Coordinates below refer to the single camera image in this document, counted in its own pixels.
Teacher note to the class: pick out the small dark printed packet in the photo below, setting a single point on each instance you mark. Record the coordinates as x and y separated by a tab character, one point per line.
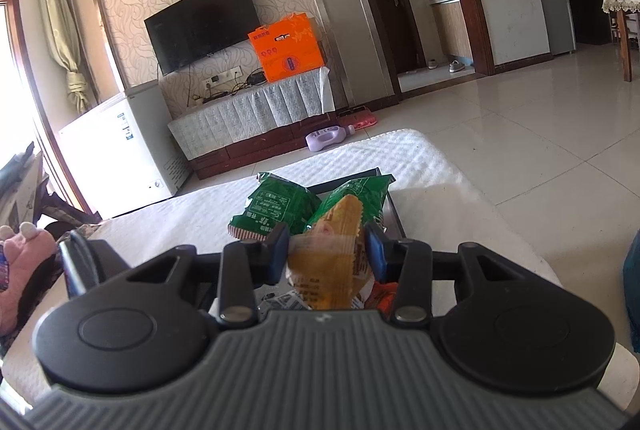
4	270

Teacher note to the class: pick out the pink floor item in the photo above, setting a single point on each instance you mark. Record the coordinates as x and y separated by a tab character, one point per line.
360	119

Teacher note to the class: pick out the black flat television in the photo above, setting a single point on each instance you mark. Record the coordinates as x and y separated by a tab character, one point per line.
200	25

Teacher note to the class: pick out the beige tied curtain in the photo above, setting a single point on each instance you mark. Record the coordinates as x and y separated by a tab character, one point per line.
65	40

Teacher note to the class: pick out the black set-top device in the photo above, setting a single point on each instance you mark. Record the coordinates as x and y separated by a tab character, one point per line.
257	77

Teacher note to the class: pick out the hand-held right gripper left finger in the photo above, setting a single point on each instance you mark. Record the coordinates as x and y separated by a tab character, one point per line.
280	255

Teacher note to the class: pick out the brown wooden window frame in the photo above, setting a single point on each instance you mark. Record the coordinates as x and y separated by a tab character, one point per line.
30	75

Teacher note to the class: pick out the clear packet of yellow corn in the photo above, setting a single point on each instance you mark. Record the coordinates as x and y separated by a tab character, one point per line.
325	255

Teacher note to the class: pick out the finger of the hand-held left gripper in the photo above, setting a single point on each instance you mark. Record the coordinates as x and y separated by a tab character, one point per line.
85	265

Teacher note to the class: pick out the white wall power outlet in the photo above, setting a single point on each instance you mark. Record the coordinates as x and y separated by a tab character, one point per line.
222	76

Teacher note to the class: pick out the purple plastic bottle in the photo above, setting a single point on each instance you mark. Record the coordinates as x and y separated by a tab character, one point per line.
325	140

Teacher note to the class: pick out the orange gift box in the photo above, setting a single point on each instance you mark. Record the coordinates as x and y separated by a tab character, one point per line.
285	50

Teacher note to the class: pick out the dark grey cardboard box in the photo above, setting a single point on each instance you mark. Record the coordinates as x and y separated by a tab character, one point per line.
395	215

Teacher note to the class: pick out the grey white snack packet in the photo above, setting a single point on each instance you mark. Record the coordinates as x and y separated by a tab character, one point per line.
285	301

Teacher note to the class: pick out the white chest freezer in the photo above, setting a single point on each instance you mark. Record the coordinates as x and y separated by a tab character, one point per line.
120	145

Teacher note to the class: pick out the TV stand with white cover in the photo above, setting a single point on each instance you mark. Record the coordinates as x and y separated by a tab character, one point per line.
250	110

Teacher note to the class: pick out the grey slipper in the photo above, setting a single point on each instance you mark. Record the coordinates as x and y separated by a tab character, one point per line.
433	64
456	66

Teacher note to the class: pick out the orange snack bar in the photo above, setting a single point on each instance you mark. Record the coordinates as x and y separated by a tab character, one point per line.
382	297

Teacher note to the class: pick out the green striped snack bag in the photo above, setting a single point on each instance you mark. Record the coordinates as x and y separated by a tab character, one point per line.
270	205
360	190

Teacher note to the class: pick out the blue plastic bin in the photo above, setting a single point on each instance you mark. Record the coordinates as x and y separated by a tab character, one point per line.
632	300

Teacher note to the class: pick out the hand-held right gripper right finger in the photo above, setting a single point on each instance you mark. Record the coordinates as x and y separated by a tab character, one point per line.
375	255

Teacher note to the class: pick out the pink plush toy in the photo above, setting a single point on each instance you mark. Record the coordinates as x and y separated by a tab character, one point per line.
25	270

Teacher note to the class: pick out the wooden kitchen cabinet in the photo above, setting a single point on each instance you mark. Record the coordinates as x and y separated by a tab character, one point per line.
450	25

